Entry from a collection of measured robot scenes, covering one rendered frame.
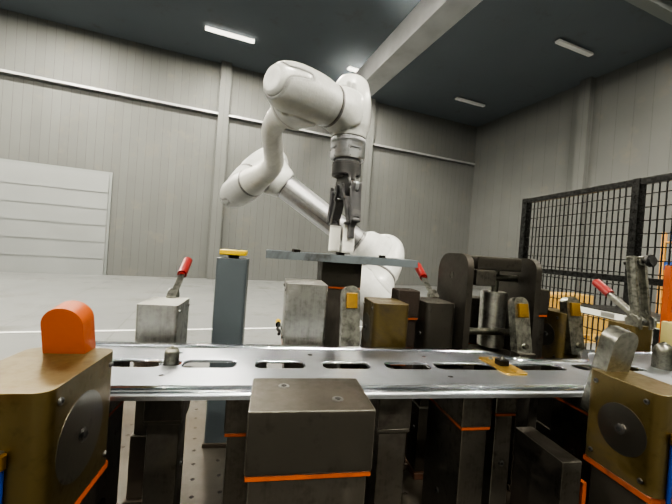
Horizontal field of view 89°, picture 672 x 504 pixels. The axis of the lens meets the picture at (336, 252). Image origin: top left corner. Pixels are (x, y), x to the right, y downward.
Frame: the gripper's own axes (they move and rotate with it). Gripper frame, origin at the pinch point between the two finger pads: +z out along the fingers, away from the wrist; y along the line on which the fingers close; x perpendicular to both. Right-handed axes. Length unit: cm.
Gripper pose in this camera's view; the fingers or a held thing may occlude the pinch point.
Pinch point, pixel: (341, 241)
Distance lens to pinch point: 87.6
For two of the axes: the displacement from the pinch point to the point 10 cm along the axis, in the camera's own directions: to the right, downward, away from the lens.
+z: -0.7, 10.0, 0.1
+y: 4.2, 0.4, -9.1
